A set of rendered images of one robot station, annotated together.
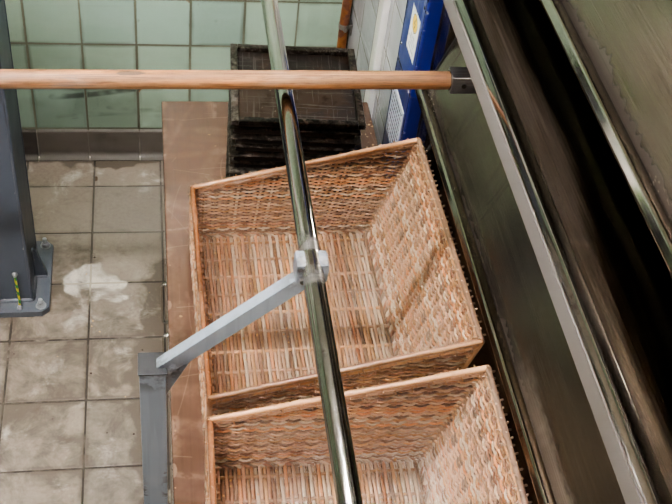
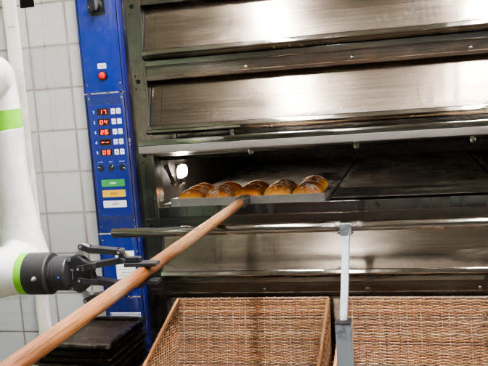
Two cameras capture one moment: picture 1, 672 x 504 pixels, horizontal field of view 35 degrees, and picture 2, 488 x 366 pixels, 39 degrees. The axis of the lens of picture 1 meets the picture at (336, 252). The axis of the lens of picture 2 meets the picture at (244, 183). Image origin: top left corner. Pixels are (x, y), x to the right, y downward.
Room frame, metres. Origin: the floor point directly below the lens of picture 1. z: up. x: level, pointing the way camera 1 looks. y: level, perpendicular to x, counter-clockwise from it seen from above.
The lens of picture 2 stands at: (0.38, 1.91, 1.54)
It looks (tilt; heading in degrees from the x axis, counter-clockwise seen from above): 7 degrees down; 297
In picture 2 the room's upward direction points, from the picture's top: 4 degrees counter-clockwise
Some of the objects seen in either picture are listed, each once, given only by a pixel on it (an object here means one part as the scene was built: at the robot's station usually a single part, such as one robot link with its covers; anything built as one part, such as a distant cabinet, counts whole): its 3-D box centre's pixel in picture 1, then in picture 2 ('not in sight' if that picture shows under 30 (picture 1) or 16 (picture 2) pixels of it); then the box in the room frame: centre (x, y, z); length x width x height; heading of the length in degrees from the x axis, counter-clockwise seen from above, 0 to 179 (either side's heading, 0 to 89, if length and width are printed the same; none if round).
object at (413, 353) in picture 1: (320, 282); (240, 359); (1.42, 0.02, 0.72); 0.56 x 0.49 x 0.28; 15
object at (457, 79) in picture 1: (475, 80); (242, 200); (1.47, -0.18, 1.20); 0.09 x 0.04 x 0.03; 104
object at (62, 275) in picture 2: not in sight; (74, 272); (1.40, 0.77, 1.20); 0.09 x 0.07 x 0.08; 14
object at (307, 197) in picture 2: not in sight; (255, 192); (1.52, -0.40, 1.19); 0.55 x 0.36 x 0.03; 14
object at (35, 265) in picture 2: not in sight; (44, 272); (1.47, 0.78, 1.20); 0.12 x 0.06 x 0.09; 104
